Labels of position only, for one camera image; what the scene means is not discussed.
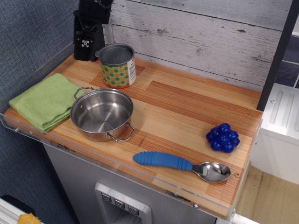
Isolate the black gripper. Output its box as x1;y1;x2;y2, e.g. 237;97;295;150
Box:
73;0;114;61

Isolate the patterned can with grey lid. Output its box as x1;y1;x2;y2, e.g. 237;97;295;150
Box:
95;43;136;89

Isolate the stainless steel pot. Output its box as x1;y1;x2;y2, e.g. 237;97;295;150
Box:
70;87;135;142

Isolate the green folded cloth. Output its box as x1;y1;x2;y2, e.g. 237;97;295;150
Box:
9;73;85;132

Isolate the grey cabinet with dispenser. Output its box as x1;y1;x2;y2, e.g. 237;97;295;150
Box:
44;145;216;224

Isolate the blue toy berry cluster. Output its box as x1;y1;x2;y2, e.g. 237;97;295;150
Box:
206;123;240;154

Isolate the yellow object bottom left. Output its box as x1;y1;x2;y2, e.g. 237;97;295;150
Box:
17;213;42;224

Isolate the white toy sink unit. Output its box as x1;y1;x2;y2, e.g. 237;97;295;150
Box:
249;84;299;184

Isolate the left black post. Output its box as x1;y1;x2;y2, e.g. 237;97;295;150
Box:
90;24;105;62

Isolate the black post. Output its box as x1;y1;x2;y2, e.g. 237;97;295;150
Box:
256;0;299;111
90;24;105;62

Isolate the blue handled metal spoon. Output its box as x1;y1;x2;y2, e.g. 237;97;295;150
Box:
133;151;231;183

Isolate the right black post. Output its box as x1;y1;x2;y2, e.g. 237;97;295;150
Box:
256;0;299;111

